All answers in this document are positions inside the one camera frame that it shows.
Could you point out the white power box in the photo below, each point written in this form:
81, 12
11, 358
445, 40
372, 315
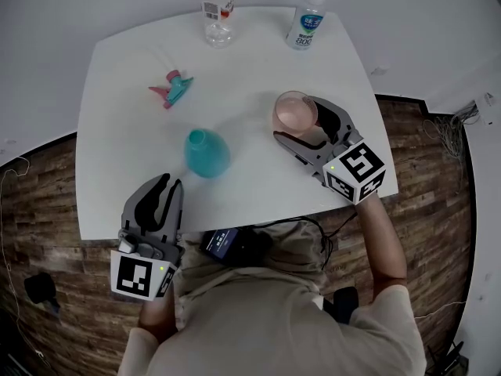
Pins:
483, 106

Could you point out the clear plastic bottle red label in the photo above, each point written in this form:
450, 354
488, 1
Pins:
218, 18

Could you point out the person's right forearm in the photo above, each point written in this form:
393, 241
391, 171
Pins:
383, 241

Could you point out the black floor stand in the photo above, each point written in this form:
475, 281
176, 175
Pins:
450, 360

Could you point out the pink and teal spray nozzle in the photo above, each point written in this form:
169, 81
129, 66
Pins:
174, 88

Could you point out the white plastic bottle blue label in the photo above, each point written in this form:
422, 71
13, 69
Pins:
306, 26

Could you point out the teal large spray bottle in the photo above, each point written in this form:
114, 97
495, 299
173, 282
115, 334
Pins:
207, 155

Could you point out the person's left forearm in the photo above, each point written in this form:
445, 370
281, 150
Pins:
158, 319

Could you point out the pink plastic cup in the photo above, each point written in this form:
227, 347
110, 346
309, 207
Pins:
293, 116

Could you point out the person's beige shirt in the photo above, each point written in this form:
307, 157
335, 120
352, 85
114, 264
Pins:
254, 327

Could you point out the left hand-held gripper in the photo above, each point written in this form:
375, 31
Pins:
141, 272

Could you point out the black cylindrical floor object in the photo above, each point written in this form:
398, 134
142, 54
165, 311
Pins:
39, 288

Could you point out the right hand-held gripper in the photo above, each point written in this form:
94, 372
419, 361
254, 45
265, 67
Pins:
352, 171

